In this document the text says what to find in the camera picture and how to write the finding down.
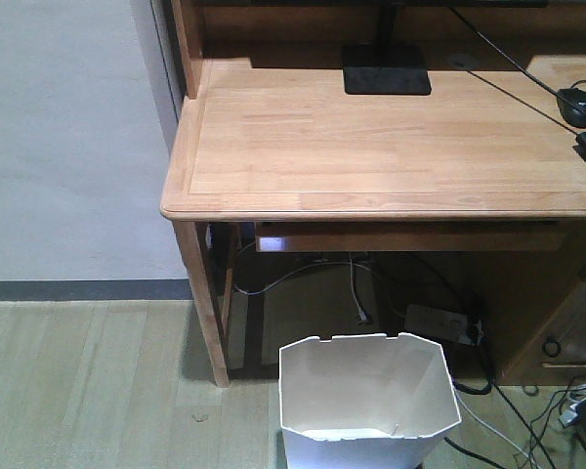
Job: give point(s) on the black computer mouse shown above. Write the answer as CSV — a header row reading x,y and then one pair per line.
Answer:
x,y
572,106

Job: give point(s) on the wooden drawer cabinet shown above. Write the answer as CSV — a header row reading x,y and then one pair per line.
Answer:
x,y
557,351

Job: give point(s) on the light wooden desk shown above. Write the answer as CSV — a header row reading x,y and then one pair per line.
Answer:
x,y
268,135

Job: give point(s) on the white plastic trash bin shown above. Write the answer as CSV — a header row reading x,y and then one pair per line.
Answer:
x,y
364,401

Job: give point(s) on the black monitor stand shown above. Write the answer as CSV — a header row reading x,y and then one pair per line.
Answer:
x,y
383,67

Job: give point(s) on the white power strip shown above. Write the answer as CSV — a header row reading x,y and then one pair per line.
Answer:
x,y
443,324

